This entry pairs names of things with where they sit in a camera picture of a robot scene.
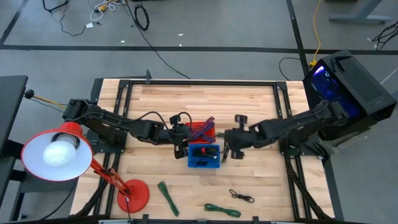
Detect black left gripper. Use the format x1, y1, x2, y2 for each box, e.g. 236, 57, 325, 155
169, 114, 192, 160

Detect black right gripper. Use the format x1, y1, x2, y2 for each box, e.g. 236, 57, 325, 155
223, 114, 255, 161

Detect purple braided USB cable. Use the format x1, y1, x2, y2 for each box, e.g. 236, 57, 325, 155
188, 124, 215, 143

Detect black USB cable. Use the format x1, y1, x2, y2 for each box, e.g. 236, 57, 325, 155
229, 189, 256, 204
190, 158, 208, 168

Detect red plastic basket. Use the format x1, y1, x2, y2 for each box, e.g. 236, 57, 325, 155
185, 121, 216, 144

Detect blue plastic basket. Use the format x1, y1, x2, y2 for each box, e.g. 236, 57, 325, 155
187, 143, 221, 169

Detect red desk lamp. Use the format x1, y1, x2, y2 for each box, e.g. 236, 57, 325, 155
21, 121, 150, 214

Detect white light bulb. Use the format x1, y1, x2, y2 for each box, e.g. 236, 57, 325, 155
42, 139, 77, 168

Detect black computer tower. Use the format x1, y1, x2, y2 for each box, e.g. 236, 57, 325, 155
302, 49, 398, 141

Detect wooden stick black knob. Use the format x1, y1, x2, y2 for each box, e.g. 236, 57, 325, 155
24, 89, 68, 110

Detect grey desk leg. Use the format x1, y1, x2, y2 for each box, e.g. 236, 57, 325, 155
328, 0, 393, 25

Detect black desk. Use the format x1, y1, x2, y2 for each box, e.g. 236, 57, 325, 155
0, 75, 29, 156

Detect black cable with red strap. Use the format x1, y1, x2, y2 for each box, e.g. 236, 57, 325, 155
193, 146, 219, 159

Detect black aluminium rig frame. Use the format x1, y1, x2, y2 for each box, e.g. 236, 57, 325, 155
90, 77, 345, 222

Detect yellow floor cable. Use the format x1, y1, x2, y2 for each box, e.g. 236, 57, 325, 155
310, 0, 323, 68

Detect coiled black floor cable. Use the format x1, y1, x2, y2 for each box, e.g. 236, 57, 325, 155
134, 4, 150, 32

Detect white floor cables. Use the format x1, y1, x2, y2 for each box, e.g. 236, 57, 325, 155
88, 0, 125, 22

